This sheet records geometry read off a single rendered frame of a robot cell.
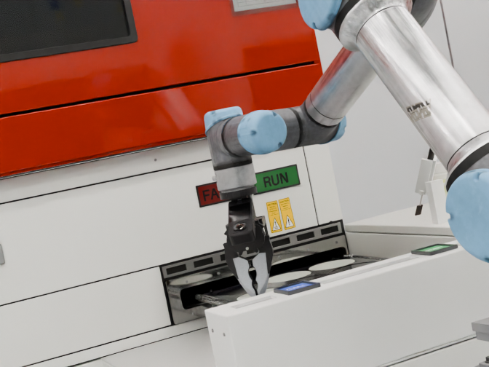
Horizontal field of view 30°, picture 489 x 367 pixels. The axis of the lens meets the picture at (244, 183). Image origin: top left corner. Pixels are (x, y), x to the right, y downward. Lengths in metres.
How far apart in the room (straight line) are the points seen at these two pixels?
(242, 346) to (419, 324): 0.30
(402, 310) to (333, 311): 0.12
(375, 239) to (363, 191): 1.86
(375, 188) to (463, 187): 2.79
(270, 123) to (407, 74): 0.43
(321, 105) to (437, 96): 0.46
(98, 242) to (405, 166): 2.27
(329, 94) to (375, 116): 2.33
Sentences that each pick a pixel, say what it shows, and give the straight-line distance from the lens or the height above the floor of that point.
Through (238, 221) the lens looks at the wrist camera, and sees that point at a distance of 1.65.
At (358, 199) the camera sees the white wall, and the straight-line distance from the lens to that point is 3.85.
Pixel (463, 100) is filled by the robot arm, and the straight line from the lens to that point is 1.18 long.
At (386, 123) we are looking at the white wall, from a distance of 3.94.
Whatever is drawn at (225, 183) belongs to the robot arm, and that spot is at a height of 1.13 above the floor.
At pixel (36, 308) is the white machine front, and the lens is 1.89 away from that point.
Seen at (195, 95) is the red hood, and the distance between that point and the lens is 1.93.
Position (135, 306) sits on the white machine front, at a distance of 1.94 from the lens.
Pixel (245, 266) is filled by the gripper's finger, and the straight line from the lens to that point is 1.71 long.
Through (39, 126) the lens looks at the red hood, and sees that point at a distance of 1.84.
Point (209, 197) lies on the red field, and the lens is 1.98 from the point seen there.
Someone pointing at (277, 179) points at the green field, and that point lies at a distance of 2.04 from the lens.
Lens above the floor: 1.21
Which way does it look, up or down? 3 degrees down
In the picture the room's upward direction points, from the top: 11 degrees counter-clockwise
